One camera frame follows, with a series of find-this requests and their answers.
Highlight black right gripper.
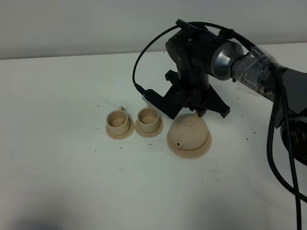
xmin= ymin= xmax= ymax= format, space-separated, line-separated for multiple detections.
xmin=164 ymin=69 xmax=230 ymax=118

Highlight beige teapot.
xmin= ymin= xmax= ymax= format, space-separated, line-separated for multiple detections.
xmin=166 ymin=113 xmax=212 ymax=159

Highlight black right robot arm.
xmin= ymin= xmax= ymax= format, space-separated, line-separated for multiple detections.
xmin=165 ymin=21 xmax=307 ymax=163

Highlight beige right teacup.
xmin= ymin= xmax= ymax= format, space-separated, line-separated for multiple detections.
xmin=137 ymin=105 xmax=160 ymax=132

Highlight beige teacup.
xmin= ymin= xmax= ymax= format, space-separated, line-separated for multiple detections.
xmin=137 ymin=105 xmax=160 ymax=132
xmin=106 ymin=106 xmax=130 ymax=136

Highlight beige right cup saucer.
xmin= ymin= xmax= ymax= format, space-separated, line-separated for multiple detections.
xmin=135 ymin=119 xmax=164 ymax=138

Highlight beige cup saucer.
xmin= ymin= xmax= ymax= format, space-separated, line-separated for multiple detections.
xmin=135 ymin=119 xmax=164 ymax=138
xmin=106 ymin=118 xmax=134 ymax=140

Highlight beige left teacup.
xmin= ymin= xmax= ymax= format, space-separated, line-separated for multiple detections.
xmin=106 ymin=106 xmax=130 ymax=136

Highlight beige left cup saucer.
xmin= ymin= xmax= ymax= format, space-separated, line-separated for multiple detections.
xmin=106 ymin=118 xmax=134 ymax=140

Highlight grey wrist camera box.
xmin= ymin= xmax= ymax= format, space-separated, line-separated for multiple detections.
xmin=142 ymin=86 xmax=185 ymax=119

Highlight black camera cable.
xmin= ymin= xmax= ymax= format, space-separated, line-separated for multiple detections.
xmin=132 ymin=21 xmax=307 ymax=230

